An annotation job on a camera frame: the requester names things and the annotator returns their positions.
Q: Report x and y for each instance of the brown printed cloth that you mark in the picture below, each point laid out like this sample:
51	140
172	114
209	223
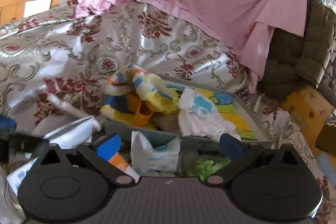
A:
326	137

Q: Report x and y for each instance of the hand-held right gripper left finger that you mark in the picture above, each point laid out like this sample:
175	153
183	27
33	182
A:
107	149

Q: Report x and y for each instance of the orange plastic cup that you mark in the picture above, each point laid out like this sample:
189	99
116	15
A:
139	111

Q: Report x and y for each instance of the jar of green pieces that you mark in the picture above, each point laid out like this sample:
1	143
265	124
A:
207	166

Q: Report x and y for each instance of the pastel striped cloth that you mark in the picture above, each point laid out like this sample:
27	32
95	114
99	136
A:
147	87

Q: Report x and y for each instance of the floral satin bedspread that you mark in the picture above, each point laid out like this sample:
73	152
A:
157	29

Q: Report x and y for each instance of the olive quilted jacket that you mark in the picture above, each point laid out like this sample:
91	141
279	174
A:
296	56

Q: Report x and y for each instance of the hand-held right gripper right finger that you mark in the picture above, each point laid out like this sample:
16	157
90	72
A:
232	146

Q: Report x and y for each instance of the white blue print cloth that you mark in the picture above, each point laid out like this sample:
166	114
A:
199	119
147	153

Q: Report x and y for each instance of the grey cartoon print tray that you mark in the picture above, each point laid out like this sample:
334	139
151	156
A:
236	113

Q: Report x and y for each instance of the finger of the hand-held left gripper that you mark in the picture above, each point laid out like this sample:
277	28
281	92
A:
6	125
29	145

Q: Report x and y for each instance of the orange white carton box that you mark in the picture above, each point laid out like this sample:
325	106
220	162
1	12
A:
122	162

